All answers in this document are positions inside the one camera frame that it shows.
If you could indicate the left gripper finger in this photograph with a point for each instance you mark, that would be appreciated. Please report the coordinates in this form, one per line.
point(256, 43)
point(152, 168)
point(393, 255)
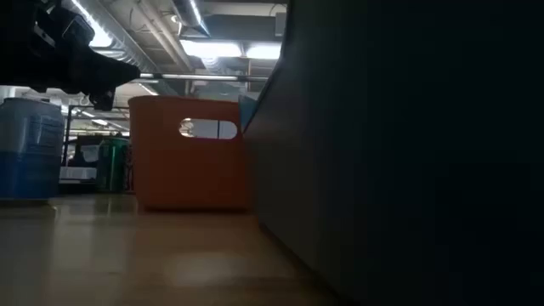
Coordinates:
point(103, 100)
point(110, 74)

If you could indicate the silver soda can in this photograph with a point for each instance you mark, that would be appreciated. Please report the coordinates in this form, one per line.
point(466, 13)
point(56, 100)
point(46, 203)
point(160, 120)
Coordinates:
point(30, 149)

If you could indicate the teal plastic bin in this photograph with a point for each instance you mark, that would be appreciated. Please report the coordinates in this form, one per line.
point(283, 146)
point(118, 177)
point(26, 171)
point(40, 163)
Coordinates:
point(404, 170)

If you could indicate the white table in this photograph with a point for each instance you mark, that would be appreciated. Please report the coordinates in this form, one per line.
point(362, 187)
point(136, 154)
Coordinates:
point(78, 173)

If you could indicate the grey overhead rig bar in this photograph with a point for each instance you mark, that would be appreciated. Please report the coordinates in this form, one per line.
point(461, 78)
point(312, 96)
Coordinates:
point(204, 77)

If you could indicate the ceiling light panel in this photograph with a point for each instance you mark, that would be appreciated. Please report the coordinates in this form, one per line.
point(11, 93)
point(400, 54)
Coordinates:
point(210, 49)
point(263, 52)

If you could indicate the orange plastic bin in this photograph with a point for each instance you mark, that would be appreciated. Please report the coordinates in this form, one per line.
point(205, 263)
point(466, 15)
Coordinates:
point(187, 174)

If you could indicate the ribbed silver ventilation duct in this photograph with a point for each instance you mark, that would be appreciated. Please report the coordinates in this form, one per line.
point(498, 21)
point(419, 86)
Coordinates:
point(127, 47)

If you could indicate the black rack frame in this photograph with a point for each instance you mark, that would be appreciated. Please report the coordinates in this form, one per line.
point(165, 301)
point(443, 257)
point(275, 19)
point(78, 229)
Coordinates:
point(68, 136)

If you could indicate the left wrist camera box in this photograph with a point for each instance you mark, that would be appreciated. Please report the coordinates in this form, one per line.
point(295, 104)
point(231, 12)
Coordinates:
point(78, 27)

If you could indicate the smooth silver duct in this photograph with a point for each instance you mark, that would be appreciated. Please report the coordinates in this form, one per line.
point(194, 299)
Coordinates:
point(191, 15)

